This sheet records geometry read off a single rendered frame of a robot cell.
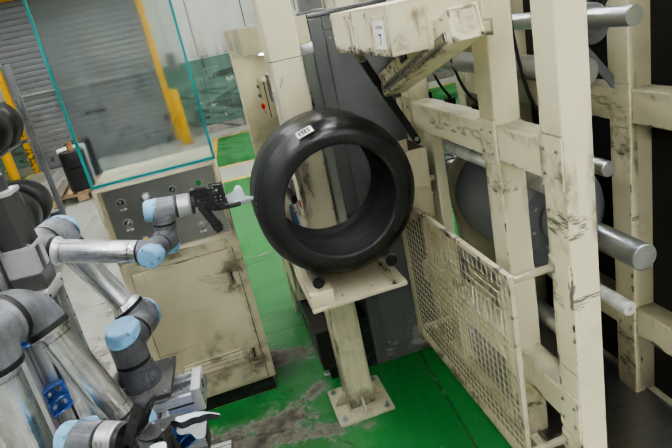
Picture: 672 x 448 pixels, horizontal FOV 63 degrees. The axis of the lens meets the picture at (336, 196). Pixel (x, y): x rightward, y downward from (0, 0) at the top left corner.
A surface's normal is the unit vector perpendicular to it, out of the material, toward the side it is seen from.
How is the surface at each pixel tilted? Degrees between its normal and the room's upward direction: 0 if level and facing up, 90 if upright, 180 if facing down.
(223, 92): 90
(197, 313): 90
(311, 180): 90
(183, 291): 90
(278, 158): 56
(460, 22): 72
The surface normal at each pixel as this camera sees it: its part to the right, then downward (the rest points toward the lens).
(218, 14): 0.19, 0.29
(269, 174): -0.48, -0.07
